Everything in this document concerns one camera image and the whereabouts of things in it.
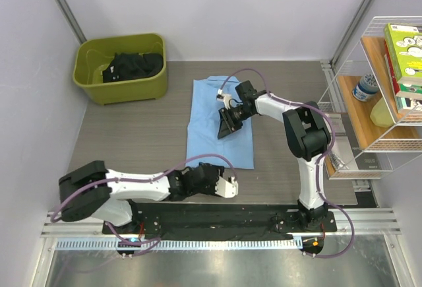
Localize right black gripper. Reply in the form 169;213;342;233
218;104;255;139

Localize light blue long sleeve shirt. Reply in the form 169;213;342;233
186;76;254;170

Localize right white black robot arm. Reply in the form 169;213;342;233
216;81;331;231

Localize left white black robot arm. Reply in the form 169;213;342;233
50;160;238;234

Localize teal book stack bottom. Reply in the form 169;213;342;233
395;84;421;114

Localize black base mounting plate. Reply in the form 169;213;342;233
110;203;337;240

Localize black clothes in bin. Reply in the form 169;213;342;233
102;53;164;83

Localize blue white ceramic cup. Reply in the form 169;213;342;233
352;74;379;102

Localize olive green plastic bin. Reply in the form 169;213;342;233
73;33;167;105

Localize pale yellow green object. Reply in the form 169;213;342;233
370;98;395;128

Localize red book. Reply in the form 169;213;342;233
384;41;400;97

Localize green book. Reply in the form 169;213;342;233
384;23;421;86

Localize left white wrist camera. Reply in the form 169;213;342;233
214;176;239;199

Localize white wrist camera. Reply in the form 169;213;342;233
214;176;239;199
216;89;233;109

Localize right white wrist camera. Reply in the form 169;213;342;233
216;89;233;109

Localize white wire shelf rack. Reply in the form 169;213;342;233
318;16;421;179

